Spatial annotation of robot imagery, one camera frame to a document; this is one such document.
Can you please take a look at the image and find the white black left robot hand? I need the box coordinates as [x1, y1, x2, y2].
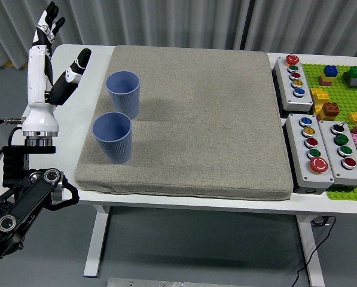
[21, 1, 92, 137]

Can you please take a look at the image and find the blue ribbed plastic cup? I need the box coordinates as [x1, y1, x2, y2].
[92, 111, 133, 164]
[105, 70, 141, 120]

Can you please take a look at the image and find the grey pleated curtain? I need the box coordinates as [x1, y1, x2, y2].
[0, 0, 357, 65]

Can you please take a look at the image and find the white table leg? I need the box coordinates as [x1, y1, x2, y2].
[296, 215, 326, 287]
[83, 204, 111, 278]

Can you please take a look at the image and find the grey-brown fabric mat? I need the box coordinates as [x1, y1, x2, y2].
[74, 44, 295, 201]

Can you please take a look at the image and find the grey five-button control box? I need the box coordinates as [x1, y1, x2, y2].
[285, 113, 336, 190]
[274, 54, 314, 113]

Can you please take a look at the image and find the blue toy brick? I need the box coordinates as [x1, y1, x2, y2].
[322, 65, 339, 78]

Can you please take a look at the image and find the brown toy brick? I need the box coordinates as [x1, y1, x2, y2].
[321, 102, 341, 118]

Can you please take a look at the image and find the green toy brick baseplate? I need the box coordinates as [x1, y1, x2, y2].
[302, 63, 357, 201]

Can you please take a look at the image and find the green toy brick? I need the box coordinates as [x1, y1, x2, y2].
[341, 66, 357, 81]

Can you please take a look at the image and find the grey selector switch control box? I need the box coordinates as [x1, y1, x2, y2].
[318, 120, 357, 186]

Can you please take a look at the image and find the black floor cable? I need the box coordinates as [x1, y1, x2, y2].
[290, 215, 337, 287]

